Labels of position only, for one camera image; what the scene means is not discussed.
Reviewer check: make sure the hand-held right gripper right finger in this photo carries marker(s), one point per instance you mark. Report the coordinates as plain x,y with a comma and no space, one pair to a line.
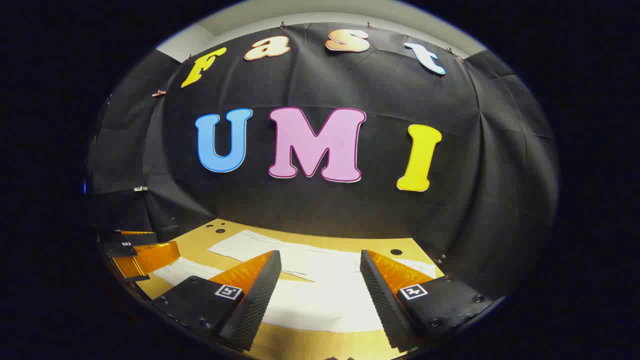
380,295

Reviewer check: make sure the black backdrop cloth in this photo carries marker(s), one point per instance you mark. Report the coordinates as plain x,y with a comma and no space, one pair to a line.
310,210

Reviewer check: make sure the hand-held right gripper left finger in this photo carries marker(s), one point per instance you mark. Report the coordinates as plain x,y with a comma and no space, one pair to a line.
260,295

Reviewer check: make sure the white jeans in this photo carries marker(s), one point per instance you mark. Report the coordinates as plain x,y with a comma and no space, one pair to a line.
320,300

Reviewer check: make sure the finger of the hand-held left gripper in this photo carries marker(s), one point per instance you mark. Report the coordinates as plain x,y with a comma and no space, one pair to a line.
140,239
150,257

